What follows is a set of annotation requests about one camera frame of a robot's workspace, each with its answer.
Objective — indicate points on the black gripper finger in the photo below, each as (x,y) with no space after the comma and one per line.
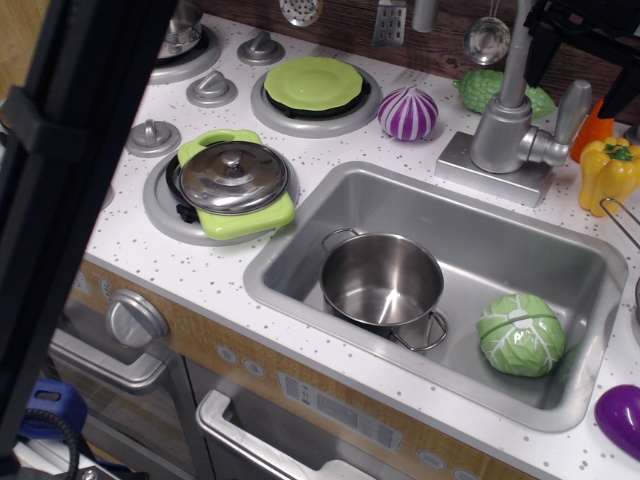
(541,55)
(625,87)

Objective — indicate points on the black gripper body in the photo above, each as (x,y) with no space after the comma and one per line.
(549,21)

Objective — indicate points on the silver faucet lever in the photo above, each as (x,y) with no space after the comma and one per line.
(572,111)

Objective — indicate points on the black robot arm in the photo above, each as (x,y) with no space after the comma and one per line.
(62,152)

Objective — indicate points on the orange toy carrot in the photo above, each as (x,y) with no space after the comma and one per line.
(593,128)

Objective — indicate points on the hanging metal ladle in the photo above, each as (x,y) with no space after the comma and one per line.
(487,40)

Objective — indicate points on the yellow toy bell pepper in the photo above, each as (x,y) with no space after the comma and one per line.
(609,169)

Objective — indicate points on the green toy bitter gourd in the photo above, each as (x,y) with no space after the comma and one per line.
(477,87)

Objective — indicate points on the silver toy faucet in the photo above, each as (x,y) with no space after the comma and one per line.
(508,156)

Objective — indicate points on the purple striped toy onion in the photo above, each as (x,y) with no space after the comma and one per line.
(408,114)

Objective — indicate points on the hanging metal spatula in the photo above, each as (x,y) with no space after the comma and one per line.
(389,27)

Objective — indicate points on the silver sink basin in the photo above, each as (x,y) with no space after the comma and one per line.
(485,252)

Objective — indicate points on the back right burner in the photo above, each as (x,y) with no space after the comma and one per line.
(359,116)

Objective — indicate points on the burner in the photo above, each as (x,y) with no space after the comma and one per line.
(196,61)
(359,116)
(171,214)

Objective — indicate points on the green round plate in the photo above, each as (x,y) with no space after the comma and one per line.
(313,84)

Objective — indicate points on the hanging slotted spoon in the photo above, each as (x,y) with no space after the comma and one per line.
(301,13)

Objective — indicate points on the green toy cabbage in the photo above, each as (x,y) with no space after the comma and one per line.
(520,335)

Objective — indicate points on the silver stove knob back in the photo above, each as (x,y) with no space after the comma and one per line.
(261,50)

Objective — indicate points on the silver stove knob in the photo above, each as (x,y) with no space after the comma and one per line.
(152,139)
(261,50)
(211,91)

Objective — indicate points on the stainless steel pot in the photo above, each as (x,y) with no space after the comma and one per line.
(386,284)

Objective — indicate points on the purple toy eggplant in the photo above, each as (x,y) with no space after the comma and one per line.
(617,415)

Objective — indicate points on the silver stove knob middle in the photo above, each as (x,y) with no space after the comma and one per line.
(211,91)

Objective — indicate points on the steel pot lid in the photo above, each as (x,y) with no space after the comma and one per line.
(231,177)

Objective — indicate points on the small steel pot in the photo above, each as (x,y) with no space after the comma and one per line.
(184,30)

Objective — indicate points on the back left burner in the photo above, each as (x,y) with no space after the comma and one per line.
(196,61)

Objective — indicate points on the green cutting board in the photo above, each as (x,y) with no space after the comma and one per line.
(237,185)

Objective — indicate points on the silver stove knob front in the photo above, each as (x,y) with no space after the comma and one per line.
(152,139)

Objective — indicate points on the front right burner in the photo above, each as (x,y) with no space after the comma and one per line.
(171,214)

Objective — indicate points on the silver oven dial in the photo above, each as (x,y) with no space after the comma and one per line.
(133,321)

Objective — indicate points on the blue plastic device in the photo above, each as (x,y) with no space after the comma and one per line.
(55,410)

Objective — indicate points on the hanging silver handle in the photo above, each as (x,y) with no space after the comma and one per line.
(424,15)

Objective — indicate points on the wire basket handle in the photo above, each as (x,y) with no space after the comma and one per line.
(623,218)

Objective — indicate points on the silver dishwasher handle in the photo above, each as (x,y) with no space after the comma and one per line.
(210,419)

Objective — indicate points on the silver oven door handle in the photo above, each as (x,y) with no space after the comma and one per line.
(145,374)

